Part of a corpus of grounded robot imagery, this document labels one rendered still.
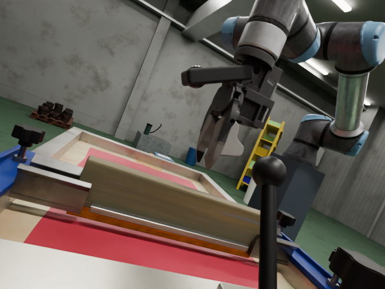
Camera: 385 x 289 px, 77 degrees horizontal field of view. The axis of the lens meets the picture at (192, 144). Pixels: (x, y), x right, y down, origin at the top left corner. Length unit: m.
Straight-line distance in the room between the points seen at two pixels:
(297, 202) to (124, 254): 0.89
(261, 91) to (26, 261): 0.39
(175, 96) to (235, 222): 7.40
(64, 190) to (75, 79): 7.12
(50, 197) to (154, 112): 7.31
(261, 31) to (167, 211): 0.33
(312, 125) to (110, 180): 0.95
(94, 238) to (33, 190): 0.11
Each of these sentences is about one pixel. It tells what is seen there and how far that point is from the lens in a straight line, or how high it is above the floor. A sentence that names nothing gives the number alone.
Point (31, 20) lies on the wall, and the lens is 7.76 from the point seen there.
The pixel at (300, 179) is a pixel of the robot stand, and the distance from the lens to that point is 1.13.
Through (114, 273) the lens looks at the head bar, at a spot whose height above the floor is 1.04.
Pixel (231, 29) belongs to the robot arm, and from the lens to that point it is 0.63.
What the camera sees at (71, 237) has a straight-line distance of 0.40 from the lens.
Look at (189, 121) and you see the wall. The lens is 8.02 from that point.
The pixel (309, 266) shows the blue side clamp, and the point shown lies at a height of 1.00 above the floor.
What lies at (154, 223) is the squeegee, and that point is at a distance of 0.42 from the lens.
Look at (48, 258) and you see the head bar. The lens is 0.21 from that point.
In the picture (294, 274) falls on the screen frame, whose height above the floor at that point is 0.98.
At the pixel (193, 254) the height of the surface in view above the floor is 0.95.
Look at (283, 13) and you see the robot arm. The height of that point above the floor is 1.39.
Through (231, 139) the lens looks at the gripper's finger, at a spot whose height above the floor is 1.17.
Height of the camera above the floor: 1.16
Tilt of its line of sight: 4 degrees down
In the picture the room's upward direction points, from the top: 23 degrees clockwise
